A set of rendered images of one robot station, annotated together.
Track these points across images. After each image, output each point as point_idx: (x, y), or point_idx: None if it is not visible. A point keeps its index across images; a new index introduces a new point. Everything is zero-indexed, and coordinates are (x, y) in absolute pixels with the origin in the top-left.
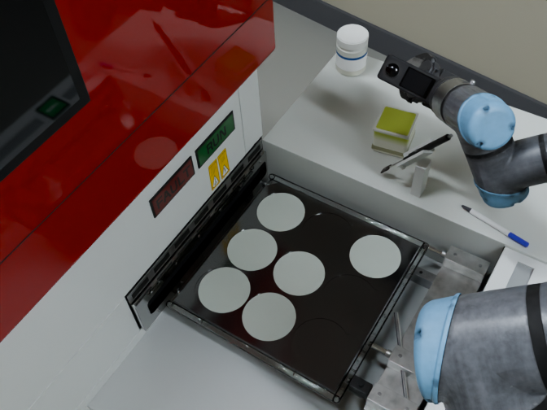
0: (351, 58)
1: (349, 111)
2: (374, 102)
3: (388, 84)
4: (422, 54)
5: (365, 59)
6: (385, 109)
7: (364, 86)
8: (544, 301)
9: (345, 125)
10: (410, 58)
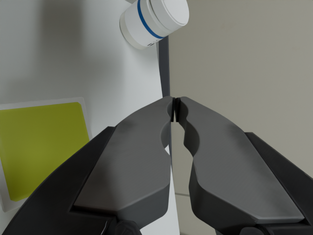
0: (142, 17)
1: (61, 47)
2: (101, 78)
3: (136, 85)
4: (305, 182)
5: (151, 42)
6: (71, 105)
7: (117, 56)
8: None
9: (22, 48)
10: (221, 114)
